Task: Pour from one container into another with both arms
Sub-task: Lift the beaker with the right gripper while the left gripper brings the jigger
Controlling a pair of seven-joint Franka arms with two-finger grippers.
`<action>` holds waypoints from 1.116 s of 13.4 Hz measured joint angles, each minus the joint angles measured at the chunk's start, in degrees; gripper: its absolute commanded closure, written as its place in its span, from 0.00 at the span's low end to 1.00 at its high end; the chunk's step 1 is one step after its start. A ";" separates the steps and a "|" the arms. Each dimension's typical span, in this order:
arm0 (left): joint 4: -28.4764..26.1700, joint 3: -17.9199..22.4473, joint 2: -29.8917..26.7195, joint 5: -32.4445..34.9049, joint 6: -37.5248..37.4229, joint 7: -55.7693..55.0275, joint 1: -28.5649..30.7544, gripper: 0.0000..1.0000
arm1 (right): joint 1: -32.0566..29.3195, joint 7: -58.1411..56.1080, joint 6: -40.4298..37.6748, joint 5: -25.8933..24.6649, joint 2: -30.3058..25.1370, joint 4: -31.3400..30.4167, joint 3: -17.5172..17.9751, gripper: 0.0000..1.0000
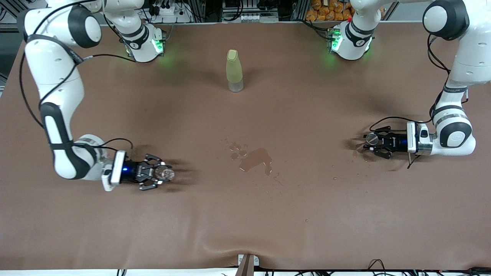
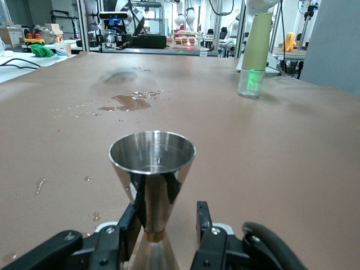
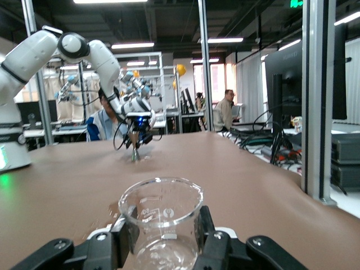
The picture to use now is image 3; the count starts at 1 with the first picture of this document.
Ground long ceiling light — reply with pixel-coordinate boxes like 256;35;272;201
206;37;245;44
111;42;156;50
334;11;360;26

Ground stainless steel jigger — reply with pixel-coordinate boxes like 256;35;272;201
130;132;142;164

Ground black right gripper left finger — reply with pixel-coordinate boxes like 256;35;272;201
11;206;141;270

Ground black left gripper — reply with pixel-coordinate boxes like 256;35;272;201
124;111;154;149

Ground black equipment boxes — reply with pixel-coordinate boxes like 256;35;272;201
329;132;360;194

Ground grey blue-jointed robot arm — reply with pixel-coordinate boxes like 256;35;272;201
54;74;87;107
119;70;164;100

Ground brown table mat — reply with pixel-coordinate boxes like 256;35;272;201
0;131;360;270

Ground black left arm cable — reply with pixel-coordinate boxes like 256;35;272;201
112;116;134;151

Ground person in blue jacket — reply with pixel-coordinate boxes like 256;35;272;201
85;87;130;143

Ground dark desk monitors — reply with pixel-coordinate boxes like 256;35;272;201
179;87;195;115

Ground aluminium frame post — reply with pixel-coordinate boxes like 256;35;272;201
301;0;338;206
21;0;55;146
197;0;215;133

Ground tangled cable pile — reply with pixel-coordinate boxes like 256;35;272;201
229;108;304;169

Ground person in beige jacket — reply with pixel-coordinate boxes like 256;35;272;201
213;89;241;133

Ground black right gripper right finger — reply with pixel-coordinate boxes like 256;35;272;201
193;205;310;270

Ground black flat monitor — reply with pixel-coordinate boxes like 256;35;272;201
331;23;349;121

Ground black monitor on stand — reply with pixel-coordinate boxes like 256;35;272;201
264;42;305;165

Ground white shelf frame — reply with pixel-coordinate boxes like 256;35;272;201
114;51;168;136

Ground clear glass measuring beaker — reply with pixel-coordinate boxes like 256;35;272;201
118;176;205;270

